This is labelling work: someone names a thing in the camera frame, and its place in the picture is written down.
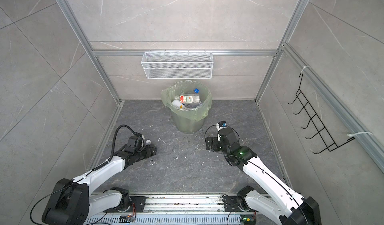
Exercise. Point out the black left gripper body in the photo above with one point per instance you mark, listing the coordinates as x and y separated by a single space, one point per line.
140 154

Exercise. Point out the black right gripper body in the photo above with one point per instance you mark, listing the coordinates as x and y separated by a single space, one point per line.
217 145

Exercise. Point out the purple Ganten water bottle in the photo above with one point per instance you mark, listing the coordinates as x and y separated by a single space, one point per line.
192 106

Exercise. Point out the clear bottle yellow label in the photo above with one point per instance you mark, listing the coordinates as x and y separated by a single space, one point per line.
176 103

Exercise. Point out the small bottle green red label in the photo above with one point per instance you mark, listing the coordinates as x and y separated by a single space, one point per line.
188 98

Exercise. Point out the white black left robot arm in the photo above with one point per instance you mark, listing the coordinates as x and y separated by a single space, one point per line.
72 201

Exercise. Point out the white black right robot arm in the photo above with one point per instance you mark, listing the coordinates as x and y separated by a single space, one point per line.
267 180

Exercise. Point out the green plastic bin liner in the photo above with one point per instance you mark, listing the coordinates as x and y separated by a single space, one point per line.
187 87

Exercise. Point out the grey mesh waste bin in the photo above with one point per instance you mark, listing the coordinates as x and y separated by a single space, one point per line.
187 122

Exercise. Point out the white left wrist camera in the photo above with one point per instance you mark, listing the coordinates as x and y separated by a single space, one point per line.
140 136

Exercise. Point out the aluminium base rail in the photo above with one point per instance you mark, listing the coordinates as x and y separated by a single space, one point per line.
209 209

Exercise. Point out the white wire mesh shelf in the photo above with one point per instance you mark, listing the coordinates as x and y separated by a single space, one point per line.
178 65

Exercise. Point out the black wire hook rack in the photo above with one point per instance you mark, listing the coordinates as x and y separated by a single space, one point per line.
315 121

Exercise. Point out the aluminium frame rail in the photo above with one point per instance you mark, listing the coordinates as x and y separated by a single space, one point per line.
73 22

